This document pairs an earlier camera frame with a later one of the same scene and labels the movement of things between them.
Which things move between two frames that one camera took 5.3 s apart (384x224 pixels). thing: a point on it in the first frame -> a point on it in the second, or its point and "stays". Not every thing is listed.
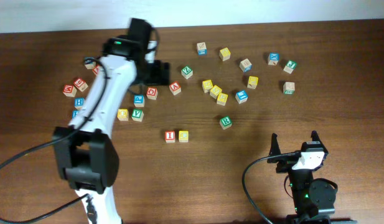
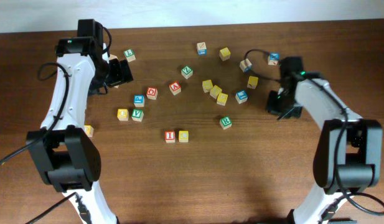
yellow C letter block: [183, 136] stays
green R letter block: [226, 122] stays
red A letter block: [175, 88] stays
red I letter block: [170, 136] stays
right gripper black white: [285, 164] -> [291, 112]
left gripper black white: [163, 78] -> [122, 73]
